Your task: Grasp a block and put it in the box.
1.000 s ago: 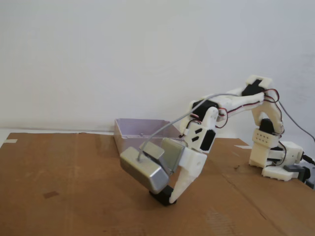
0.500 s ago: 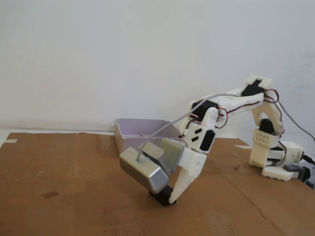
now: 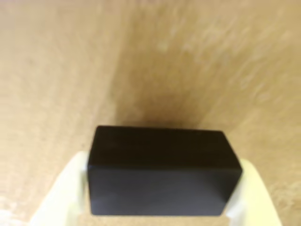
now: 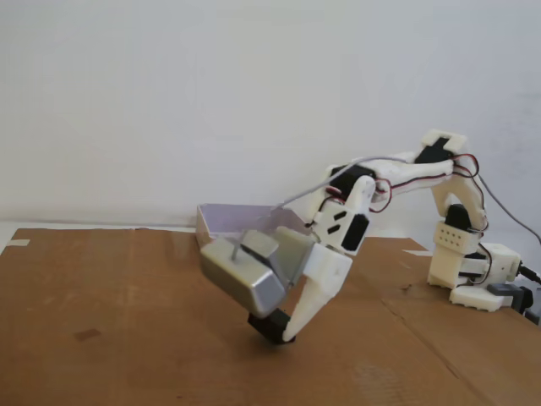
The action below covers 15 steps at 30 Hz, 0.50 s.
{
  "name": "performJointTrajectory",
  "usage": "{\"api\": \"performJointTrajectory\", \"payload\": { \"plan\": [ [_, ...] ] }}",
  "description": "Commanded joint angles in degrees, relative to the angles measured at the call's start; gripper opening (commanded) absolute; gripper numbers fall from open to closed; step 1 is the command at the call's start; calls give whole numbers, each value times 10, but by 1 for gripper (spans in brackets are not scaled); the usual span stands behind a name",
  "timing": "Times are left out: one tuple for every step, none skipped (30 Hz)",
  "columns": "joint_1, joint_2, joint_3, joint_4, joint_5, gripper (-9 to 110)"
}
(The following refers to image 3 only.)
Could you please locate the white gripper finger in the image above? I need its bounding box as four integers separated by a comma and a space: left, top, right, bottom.
224, 159, 283, 226
29, 152, 92, 226

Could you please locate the black rectangular block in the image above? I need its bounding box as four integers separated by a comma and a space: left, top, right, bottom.
87, 125, 244, 217

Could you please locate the brown cardboard sheet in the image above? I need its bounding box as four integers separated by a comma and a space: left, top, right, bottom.
0, 0, 301, 226

